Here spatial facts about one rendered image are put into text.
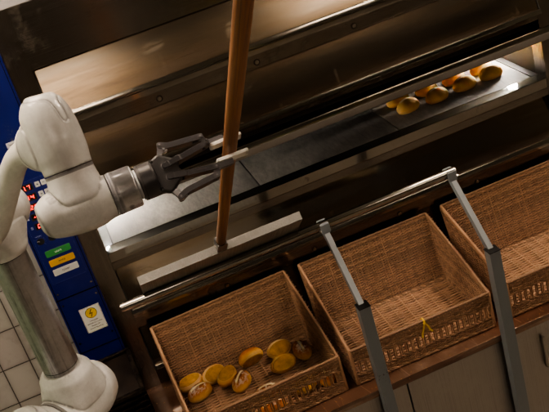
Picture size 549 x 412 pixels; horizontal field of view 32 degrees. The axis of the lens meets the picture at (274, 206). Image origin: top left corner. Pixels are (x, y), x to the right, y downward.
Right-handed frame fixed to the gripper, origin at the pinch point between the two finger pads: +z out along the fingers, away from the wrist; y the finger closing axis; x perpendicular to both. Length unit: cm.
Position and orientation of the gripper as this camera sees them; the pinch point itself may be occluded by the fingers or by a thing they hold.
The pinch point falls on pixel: (229, 148)
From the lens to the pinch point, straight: 198.6
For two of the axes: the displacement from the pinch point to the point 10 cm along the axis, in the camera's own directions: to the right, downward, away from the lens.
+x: 0.8, -2.5, -9.7
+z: 9.1, -3.7, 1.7
